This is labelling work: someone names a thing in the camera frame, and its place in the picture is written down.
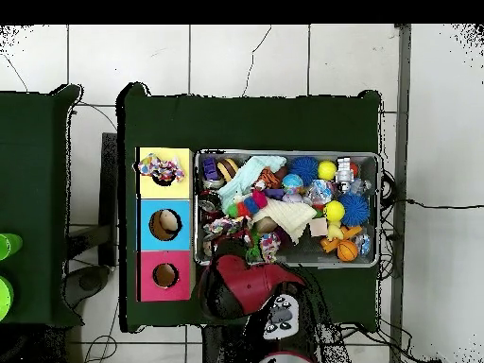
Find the green round plastic object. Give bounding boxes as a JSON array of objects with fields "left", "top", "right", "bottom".
[{"left": 0, "top": 275, "right": 15, "bottom": 322}]

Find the yellow foam ball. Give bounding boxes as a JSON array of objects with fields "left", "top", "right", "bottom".
[{"left": 322, "top": 199, "right": 346, "bottom": 223}]

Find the dark green side table cloth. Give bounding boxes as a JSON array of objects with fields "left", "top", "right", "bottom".
[{"left": 0, "top": 84, "right": 83, "bottom": 328}]

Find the wooden box with three holes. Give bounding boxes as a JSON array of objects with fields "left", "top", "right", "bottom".
[{"left": 135, "top": 146, "right": 197, "bottom": 303}]

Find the mint green cloth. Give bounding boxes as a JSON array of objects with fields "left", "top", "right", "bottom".
[{"left": 217, "top": 155, "right": 288, "bottom": 213}]

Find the blue spiky rubber ball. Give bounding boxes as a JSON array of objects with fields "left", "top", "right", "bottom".
[
  {"left": 337, "top": 192, "right": 371, "bottom": 227},
  {"left": 288, "top": 156, "right": 320, "bottom": 187}
]

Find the orange toy basketball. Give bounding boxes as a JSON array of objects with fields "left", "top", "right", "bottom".
[{"left": 336, "top": 239, "right": 359, "bottom": 263}]

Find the cream ribbed cloth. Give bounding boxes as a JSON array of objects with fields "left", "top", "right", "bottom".
[{"left": 251, "top": 198, "right": 318, "bottom": 245}]

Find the blue globe ball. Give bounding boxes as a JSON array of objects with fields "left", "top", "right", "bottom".
[{"left": 282, "top": 172, "right": 304, "bottom": 194}]

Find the long black floor cable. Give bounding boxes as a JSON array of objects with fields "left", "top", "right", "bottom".
[{"left": 392, "top": 198, "right": 484, "bottom": 210}]

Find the grey rounded object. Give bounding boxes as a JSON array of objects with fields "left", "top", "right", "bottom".
[{"left": 61, "top": 264, "right": 112, "bottom": 308}]

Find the white toy robot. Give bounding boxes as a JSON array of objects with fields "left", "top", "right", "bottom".
[{"left": 334, "top": 156, "right": 358, "bottom": 194}]

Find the green plastic cup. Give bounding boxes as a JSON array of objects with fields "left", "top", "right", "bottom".
[{"left": 0, "top": 233, "right": 24, "bottom": 262}]

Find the clear mesh bin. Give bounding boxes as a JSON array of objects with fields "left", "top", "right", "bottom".
[{"left": 193, "top": 148, "right": 381, "bottom": 268}]

